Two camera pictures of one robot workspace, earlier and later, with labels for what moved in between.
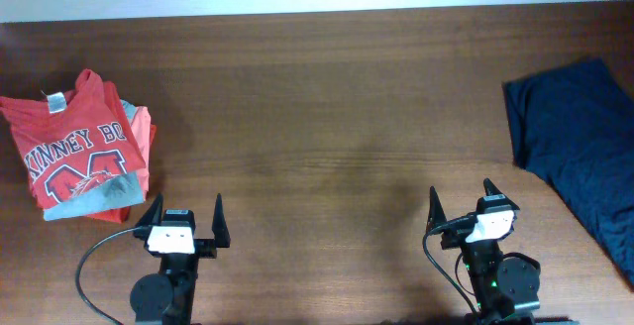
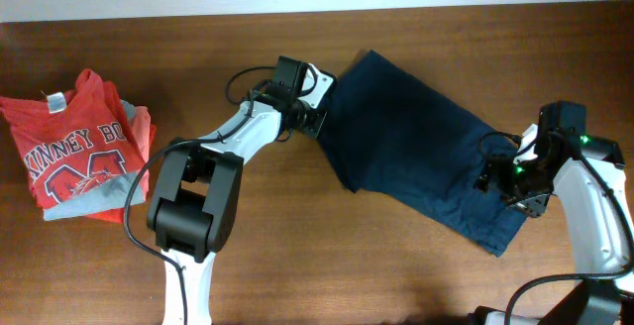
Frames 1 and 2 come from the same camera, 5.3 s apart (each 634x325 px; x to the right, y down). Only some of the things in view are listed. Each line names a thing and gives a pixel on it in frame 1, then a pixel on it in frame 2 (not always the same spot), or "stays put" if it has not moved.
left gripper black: x=206 y=248 → x=317 y=123
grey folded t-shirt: x=120 y=190 stays put
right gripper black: x=436 y=214 → x=493 y=177
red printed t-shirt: x=71 y=140 stays put
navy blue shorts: x=573 y=128 → x=395 y=140
